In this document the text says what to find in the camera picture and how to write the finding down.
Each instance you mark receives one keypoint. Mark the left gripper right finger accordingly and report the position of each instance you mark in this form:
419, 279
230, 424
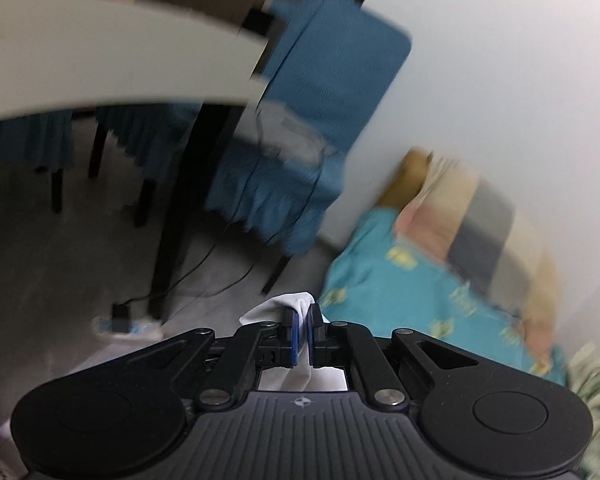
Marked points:
353, 349

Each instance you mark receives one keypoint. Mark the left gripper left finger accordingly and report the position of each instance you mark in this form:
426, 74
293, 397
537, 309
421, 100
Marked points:
234, 364

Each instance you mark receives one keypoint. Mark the white t-shirt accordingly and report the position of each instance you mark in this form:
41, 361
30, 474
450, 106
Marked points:
291, 310

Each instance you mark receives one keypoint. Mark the teal patterned bed sheet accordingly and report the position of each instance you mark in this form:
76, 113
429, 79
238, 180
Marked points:
384, 284

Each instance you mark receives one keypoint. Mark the white power strip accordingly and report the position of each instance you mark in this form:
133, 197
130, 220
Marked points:
121, 325

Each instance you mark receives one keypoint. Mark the plaid checked pillow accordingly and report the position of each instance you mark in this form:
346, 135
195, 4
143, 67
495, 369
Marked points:
455, 218

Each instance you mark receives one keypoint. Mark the grey cloth on chair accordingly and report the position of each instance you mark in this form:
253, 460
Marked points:
279, 133

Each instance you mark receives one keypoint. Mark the green fleece cartoon blanket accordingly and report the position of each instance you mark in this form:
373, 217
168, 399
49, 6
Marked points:
583, 377

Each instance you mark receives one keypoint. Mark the blue covered chair right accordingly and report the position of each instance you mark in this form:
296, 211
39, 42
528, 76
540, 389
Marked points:
329, 70

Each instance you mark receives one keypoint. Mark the dark wooden table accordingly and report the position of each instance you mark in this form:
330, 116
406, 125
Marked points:
81, 53

